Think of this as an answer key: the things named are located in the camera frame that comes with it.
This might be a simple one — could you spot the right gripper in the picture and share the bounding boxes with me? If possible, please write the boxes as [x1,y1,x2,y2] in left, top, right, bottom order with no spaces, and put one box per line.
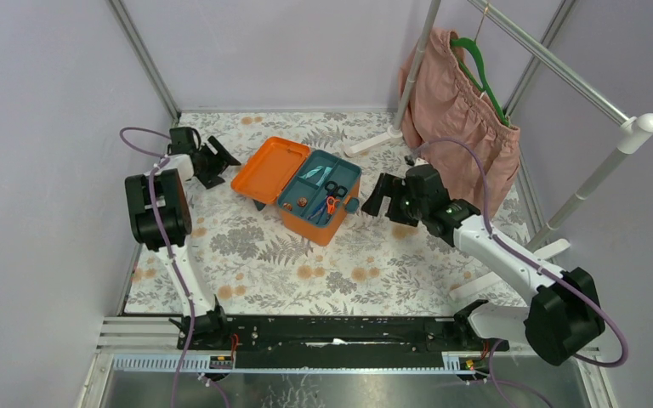
[361,173,428,228]

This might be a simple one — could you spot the black handled scissors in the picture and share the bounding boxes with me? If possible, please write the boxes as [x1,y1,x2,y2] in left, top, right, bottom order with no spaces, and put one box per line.
[324,180,349,198]

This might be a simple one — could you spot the orange handled scissors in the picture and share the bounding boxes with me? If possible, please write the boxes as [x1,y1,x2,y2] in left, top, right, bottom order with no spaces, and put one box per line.
[326,195,341,216]

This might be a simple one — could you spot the teal small tube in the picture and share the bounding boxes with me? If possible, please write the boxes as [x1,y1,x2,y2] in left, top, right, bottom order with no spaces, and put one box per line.
[316,167,332,187]

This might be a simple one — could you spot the teal tray insert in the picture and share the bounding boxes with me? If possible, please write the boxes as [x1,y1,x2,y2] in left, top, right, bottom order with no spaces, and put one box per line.
[276,150,362,228]

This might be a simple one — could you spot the blue plastic tweezers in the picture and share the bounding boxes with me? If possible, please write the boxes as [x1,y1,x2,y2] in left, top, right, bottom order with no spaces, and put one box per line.
[307,202,327,220]

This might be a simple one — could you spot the orange medicine box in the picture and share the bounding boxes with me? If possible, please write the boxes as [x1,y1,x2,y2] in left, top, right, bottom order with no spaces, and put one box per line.
[230,137,349,247]

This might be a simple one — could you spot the teal small packet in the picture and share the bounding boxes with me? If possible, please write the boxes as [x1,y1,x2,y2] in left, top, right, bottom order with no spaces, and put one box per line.
[299,166,325,179]

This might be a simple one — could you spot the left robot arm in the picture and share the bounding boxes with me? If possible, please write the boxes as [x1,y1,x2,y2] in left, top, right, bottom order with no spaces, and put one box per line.
[124,127,240,349]

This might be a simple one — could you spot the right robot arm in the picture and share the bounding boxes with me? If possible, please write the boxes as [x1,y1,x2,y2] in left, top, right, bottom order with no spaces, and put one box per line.
[361,164,606,366]

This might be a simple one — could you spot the pink hanging garment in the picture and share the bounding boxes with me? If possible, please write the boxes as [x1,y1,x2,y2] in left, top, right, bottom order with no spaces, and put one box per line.
[401,28,520,217]

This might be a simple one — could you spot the green clothes hanger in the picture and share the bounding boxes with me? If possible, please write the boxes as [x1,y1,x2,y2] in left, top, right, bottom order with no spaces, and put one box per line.
[450,37,510,127]

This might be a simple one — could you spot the white clothes rack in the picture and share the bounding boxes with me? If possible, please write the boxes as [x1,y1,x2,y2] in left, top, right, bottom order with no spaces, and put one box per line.
[339,1,653,307]

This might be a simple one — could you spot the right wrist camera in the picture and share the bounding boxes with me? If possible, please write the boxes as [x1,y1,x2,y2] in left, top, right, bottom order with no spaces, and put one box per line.
[412,157,429,167]

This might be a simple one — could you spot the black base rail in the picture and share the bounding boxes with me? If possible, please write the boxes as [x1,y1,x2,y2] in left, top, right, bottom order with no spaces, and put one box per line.
[171,314,509,370]

